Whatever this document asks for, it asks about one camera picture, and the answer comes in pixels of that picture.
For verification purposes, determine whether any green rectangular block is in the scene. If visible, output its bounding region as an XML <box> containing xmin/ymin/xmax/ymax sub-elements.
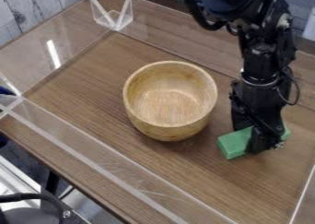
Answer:
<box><xmin>215</xmin><ymin>125</ymin><xmax>293</xmax><ymax>160</ymax></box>

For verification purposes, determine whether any black metal bracket with screw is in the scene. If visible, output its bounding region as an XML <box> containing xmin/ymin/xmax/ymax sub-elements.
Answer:
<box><xmin>41</xmin><ymin>196</ymin><xmax>94</xmax><ymax>224</ymax></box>

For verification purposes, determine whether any black cable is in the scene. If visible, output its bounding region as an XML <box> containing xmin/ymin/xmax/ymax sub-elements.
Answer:
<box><xmin>0</xmin><ymin>192</ymin><xmax>67</xmax><ymax>224</ymax></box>

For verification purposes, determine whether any light wooden bowl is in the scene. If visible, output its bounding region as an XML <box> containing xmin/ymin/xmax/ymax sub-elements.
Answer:
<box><xmin>123</xmin><ymin>61</ymin><xmax>218</xmax><ymax>141</ymax></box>

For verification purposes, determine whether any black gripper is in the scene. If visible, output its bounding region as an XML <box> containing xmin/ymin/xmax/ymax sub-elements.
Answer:
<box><xmin>229</xmin><ymin>78</ymin><xmax>291</xmax><ymax>154</ymax></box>

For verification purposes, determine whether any clear acrylic corner bracket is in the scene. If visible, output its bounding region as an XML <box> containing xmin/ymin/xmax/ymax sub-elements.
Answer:
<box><xmin>90</xmin><ymin>0</ymin><xmax>134</xmax><ymax>31</ymax></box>

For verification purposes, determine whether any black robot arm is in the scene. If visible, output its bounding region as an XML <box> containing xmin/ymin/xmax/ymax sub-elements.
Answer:
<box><xmin>182</xmin><ymin>0</ymin><xmax>299</xmax><ymax>154</ymax></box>

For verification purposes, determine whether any clear acrylic tray wall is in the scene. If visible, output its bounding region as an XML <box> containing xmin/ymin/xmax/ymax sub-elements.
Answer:
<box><xmin>0</xmin><ymin>85</ymin><xmax>237</xmax><ymax>224</ymax></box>

